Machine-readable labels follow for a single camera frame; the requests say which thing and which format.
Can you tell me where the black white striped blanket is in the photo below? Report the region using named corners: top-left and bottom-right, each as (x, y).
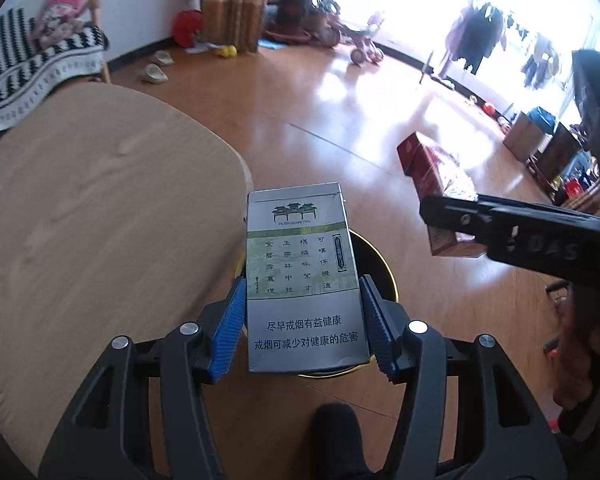
top-left (0, 8), bottom-right (108, 133)

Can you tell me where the pink plush doll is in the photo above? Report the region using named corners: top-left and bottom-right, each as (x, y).
top-left (30, 0), bottom-right (90, 49)

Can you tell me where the red cigarette pack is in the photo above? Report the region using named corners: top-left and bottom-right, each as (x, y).
top-left (396, 132), bottom-right (486, 258)

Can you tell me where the black gold trash bin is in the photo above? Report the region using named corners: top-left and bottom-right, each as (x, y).
top-left (242, 229), bottom-right (398, 378)

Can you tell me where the wooden sofa bench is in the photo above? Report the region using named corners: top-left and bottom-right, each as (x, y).
top-left (0, 0), bottom-right (114, 86)

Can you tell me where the beige slipper far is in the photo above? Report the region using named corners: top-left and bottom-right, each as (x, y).
top-left (152, 50), bottom-right (174, 66)

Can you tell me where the hanging clothes rack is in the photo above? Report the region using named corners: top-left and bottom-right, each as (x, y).
top-left (431, 1), bottom-right (568, 90)

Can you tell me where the red bag on floor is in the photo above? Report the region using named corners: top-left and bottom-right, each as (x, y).
top-left (171, 9), bottom-right (202, 49)

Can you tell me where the green grey cigarette pack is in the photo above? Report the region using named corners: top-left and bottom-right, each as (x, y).
top-left (245, 182), bottom-right (370, 374)

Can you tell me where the brown curtain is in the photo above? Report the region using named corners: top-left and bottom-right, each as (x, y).
top-left (201, 0), bottom-right (268, 53)

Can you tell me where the pink kids tricycle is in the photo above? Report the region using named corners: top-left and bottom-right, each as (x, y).
top-left (320, 13), bottom-right (385, 66)

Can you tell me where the yellow toy on floor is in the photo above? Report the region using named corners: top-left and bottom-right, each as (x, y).
top-left (215, 44), bottom-right (238, 58)

